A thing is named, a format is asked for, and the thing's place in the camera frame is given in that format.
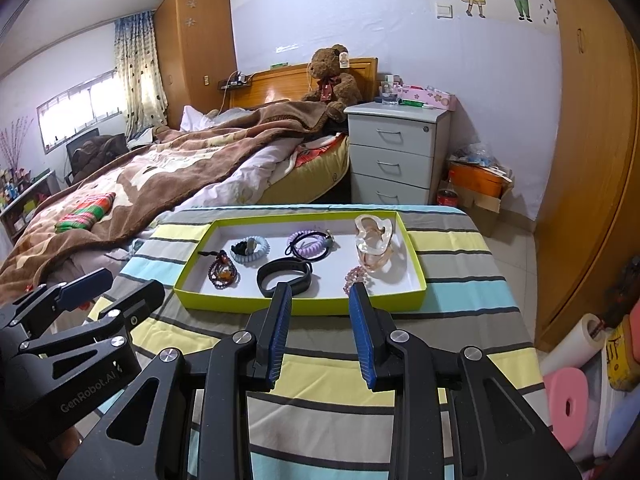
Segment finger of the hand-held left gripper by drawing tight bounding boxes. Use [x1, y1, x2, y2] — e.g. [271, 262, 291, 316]
[14, 279, 166, 382]
[0, 267, 114, 346]

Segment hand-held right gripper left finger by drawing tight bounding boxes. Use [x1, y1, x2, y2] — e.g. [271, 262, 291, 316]
[57, 281, 294, 480]

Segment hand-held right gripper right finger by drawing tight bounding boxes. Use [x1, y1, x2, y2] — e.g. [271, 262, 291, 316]
[348, 282, 583, 480]

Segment black wristband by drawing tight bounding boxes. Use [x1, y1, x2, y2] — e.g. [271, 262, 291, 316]
[256, 257, 316, 297]

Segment green cardboard box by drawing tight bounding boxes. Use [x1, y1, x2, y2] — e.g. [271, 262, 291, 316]
[173, 210, 428, 317]

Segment dark bead bracelet with cord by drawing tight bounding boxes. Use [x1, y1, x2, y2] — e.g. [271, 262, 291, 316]
[197, 249, 241, 289]

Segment purple spiral hair tie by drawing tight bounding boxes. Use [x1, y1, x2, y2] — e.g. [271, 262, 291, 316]
[286, 230, 326, 261]

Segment red green plaid cloth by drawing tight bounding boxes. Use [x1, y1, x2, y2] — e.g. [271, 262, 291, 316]
[54, 192, 117, 233]

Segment pink transparent hair claw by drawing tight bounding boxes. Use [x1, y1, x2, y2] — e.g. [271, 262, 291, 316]
[354, 213, 401, 276]

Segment low shelf with bottles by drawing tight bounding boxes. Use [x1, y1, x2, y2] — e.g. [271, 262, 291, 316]
[0, 167, 56, 241]

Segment striped tablecloth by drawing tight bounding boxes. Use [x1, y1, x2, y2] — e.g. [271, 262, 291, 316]
[75, 204, 556, 480]

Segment dark chair with clothes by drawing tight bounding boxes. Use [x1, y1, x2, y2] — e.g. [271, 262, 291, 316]
[65, 132, 128, 186]

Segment brown fleece blanket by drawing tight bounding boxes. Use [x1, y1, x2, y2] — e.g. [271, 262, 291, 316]
[0, 100, 331, 306]

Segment yellow bed mattress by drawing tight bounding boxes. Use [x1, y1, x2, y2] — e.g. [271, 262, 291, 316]
[260, 135, 351, 206]

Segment cola bottle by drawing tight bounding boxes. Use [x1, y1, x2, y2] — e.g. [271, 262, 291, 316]
[436, 170, 460, 208]

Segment barred window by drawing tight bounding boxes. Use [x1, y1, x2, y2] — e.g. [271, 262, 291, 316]
[37, 72, 126, 153]

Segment grey drawer nightstand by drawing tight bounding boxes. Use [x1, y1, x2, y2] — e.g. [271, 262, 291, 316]
[343, 100, 452, 207]

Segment orange box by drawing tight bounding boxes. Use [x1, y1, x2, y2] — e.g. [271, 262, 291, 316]
[447, 160, 506, 198]

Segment pink foam roll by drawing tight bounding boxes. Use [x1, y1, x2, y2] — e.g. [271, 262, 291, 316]
[542, 367, 591, 448]

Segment white paper roll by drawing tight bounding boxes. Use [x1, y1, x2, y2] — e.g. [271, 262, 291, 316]
[540, 312, 608, 376]

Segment patterned curtain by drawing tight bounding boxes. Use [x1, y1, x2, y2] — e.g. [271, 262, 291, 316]
[114, 10, 168, 138]

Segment power strip with chargers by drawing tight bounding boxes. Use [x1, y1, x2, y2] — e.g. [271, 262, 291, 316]
[218, 72, 251, 91]

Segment wooden headboard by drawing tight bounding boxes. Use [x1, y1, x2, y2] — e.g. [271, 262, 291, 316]
[227, 57, 379, 111]

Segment pink floral box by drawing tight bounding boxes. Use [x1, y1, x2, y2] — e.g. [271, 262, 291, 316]
[400, 85, 458, 111]

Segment brown teddy bear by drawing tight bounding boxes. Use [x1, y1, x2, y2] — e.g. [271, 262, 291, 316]
[301, 44, 365, 123]

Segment yellow tin can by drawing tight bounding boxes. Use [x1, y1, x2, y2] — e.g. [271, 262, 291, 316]
[607, 320, 640, 391]

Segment tall wooden wardrobe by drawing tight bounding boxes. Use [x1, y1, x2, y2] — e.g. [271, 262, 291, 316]
[153, 0, 240, 128]

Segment pink bead bracelet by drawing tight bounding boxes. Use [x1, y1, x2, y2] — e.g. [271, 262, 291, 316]
[342, 266, 373, 295]

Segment light blue spiral hair tie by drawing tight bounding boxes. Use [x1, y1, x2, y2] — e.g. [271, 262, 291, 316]
[230, 235, 271, 265]

